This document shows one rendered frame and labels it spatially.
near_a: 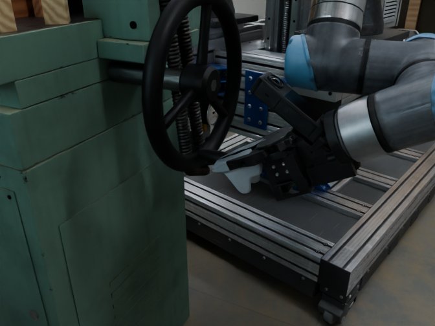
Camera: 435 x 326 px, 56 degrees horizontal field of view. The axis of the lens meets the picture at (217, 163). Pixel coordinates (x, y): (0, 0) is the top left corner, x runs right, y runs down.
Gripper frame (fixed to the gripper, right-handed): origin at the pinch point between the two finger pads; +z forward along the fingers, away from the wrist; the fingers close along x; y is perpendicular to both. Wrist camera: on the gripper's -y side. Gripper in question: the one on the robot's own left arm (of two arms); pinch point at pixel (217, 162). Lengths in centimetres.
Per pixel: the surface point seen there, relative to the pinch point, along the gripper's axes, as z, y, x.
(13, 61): 12.4, -25.7, -13.8
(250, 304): 43, 57, 41
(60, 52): 12.6, -25.4, -5.5
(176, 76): 2.6, -14.6, 4.3
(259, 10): 117, -49, 332
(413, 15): -6, 11, 272
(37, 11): 19.7, -34.9, 1.1
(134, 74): 9.9, -18.3, 4.1
